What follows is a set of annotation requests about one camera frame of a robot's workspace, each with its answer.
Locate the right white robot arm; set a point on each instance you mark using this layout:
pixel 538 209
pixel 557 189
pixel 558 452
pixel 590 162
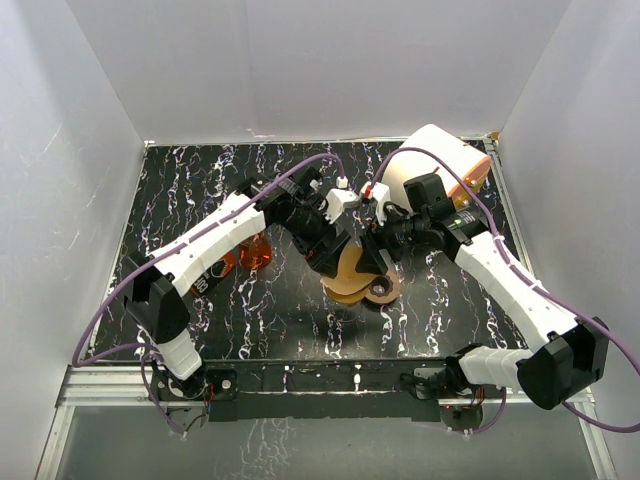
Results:
pixel 564 353

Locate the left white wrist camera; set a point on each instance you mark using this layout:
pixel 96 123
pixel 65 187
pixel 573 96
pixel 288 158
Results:
pixel 338 201

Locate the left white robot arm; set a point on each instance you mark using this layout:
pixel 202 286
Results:
pixel 155 297

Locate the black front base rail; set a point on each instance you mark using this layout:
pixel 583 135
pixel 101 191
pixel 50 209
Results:
pixel 230 391

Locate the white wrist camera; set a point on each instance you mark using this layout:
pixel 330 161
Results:
pixel 379 194
pixel 338 201

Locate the orange coffee filter box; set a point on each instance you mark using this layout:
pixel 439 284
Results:
pixel 214 275

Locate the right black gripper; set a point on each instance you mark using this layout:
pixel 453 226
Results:
pixel 370 259

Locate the orange glass carafe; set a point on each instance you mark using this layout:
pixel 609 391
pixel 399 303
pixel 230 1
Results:
pixel 255 252

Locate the brown paper coffee filter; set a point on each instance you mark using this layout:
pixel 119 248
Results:
pixel 347 280

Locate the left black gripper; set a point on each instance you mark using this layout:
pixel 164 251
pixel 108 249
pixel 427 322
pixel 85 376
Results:
pixel 321 258

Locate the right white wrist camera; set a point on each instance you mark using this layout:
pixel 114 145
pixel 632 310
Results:
pixel 379 194

